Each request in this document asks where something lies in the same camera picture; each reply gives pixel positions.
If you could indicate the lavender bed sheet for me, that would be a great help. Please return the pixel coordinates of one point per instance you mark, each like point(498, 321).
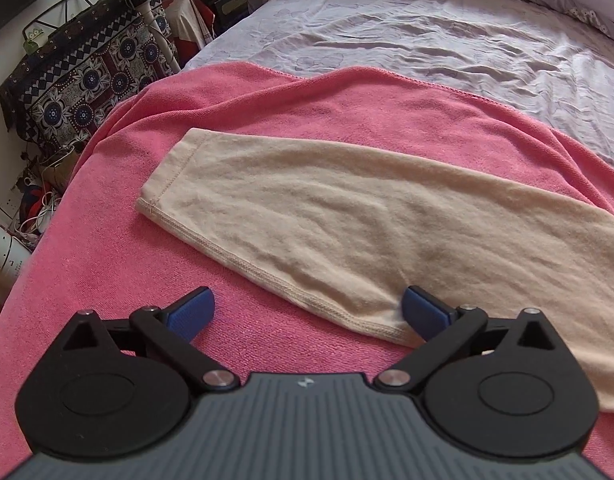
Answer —
point(437, 40)

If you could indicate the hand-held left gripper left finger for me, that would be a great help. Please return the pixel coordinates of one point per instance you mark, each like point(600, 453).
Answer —
point(189, 311)

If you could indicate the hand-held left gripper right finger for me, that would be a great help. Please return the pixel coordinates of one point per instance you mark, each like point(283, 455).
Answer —
point(423, 312)

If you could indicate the black box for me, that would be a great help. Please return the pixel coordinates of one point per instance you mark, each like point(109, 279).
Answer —
point(229, 10)

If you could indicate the white red-trimmed cloth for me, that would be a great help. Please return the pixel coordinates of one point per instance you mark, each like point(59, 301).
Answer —
point(189, 25)

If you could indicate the white perforated bin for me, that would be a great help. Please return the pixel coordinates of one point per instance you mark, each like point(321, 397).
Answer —
point(2, 255)

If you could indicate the pink towel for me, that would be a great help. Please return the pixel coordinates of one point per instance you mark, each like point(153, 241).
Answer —
point(112, 240)

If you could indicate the white standing fan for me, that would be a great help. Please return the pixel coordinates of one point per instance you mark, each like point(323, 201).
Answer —
point(154, 25)

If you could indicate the patterned cloth-covered cabinet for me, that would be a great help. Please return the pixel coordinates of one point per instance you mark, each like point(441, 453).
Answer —
point(87, 80)

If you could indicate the green frog figure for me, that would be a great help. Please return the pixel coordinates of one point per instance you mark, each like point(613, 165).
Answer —
point(33, 39)

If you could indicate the beige long-sleeve shirt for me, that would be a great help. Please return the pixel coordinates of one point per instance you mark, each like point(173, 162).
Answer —
point(362, 220)

